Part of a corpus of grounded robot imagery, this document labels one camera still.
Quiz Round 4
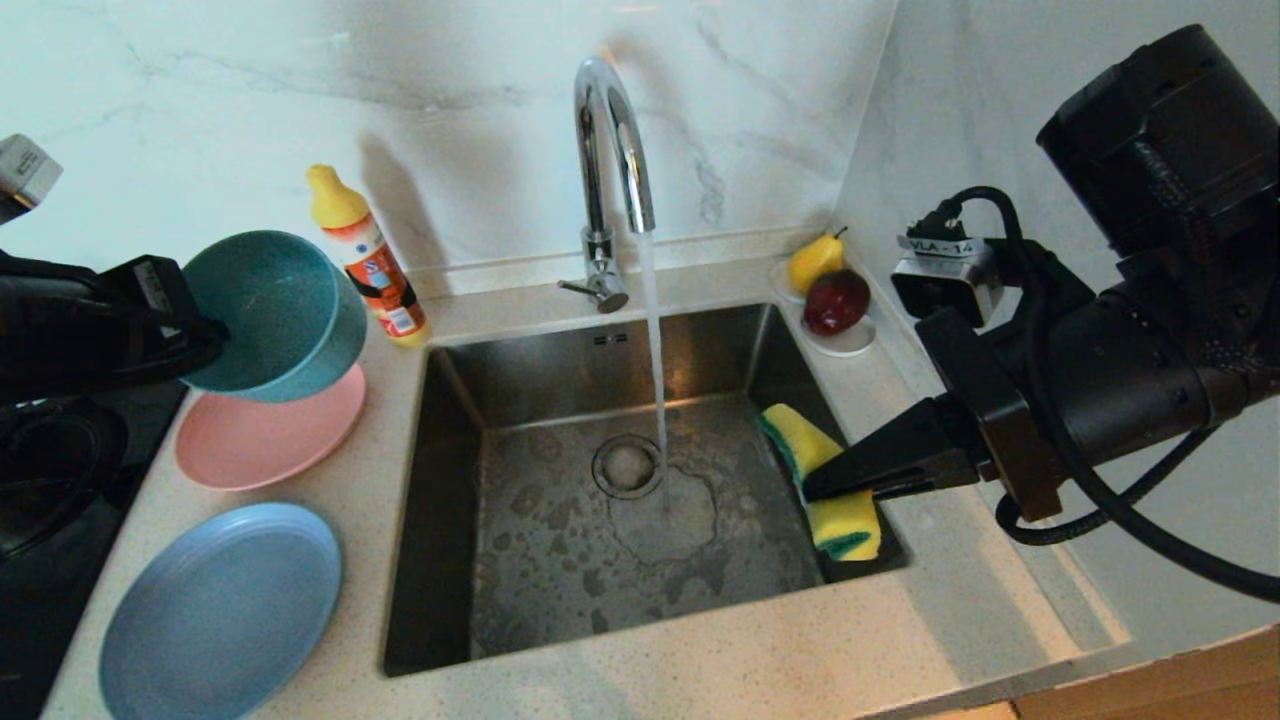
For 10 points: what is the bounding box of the orange dish soap bottle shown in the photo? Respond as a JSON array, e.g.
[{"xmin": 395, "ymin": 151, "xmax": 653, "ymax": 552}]
[{"xmin": 305, "ymin": 163, "xmax": 431, "ymax": 348}]

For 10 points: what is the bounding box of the small white dish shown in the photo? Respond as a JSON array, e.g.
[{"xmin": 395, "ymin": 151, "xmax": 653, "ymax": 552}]
[{"xmin": 768, "ymin": 260, "xmax": 877, "ymax": 359}]

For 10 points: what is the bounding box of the pink plate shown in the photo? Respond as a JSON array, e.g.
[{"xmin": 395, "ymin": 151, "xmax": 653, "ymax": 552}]
[{"xmin": 175, "ymin": 362, "xmax": 367, "ymax": 491}]

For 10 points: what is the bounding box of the black glass cooktop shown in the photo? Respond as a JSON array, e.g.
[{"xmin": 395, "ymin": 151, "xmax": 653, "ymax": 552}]
[{"xmin": 0, "ymin": 380, "xmax": 191, "ymax": 720}]

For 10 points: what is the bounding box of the dark red apple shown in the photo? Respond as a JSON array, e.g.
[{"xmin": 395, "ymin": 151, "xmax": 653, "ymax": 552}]
[{"xmin": 801, "ymin": 269, "xmax": 870, "ymax": 337}]

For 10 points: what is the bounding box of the metal sink drain strainer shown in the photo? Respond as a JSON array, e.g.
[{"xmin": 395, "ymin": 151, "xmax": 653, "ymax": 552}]
[{"xmin": 592, "ymin": 435, "xmax": 665, "ymax": 499}]

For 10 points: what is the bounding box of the stainless steel sink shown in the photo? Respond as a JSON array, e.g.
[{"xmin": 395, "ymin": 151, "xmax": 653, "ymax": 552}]
[{"xmin": 382, "ymin": 303, "xmax": 912, "ymax": 679}]

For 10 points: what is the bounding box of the wooden cabinet panel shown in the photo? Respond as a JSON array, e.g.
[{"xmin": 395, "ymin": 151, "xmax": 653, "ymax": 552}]
[{"xmin": 1010, "ymin": 625, "xmax": 1280, "ymax": 720}]

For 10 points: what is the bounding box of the teal cup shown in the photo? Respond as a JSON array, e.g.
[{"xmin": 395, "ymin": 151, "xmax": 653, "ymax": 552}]
[{"xmin": 180, "ymin": 230, "xmax": 369, "ymax": 404}]

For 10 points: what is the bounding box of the yellow sponge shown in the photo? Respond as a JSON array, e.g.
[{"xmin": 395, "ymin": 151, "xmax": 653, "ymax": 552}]
[{"xmin": 757, "ymin": 403, "xmax": 883, "ymax": 562}]

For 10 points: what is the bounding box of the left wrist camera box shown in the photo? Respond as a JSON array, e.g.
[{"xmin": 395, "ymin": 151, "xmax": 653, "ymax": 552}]
[{"xmin": 0, "ymin": 135, "xmax": 63, "ymax": 223}]

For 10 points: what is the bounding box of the chrome gooseneck faucet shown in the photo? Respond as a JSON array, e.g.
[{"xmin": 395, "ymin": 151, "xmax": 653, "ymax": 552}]
[{"xmin": 558, "ymin": 56, "xmax": 658, "ymax": 314}]

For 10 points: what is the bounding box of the thick smooth black cable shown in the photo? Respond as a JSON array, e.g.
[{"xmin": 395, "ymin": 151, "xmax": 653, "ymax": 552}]
[{"xmin": 935, "ymin": 185, "xmax": 1280, "ymax": 604}]

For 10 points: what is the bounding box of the blue plate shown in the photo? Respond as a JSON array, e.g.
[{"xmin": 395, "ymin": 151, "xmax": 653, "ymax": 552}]
[{"xmin": 98, "ymin": 502, "xmax": 343, "ymax": 720}]

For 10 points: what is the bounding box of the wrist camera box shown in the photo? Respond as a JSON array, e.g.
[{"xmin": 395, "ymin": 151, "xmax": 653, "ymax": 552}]
[
  {"xmin": 890, "ymin": 232, "xmax": 1004, "ymax": 329},
  {"xmin": 0, "ymin": 135, "xmax": 63, "ymax": 223}
]

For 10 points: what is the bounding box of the yellow pear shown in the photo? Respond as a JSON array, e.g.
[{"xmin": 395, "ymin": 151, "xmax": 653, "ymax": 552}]
[{"xmin": 786, "ymin": 226, "xmax": 847, "ymax": 295}]

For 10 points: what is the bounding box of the thick black braided hose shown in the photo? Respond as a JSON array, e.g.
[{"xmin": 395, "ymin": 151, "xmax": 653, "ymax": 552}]
[{"xmin": 995, "ymin": 425, "xmax": 1221, "ymax": 546}]

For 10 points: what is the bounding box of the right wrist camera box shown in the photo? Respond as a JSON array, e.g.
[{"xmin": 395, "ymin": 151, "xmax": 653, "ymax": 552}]
[{"xmin": 890, "ymin": 232, "xmax": 1004, "ymax": 329}]

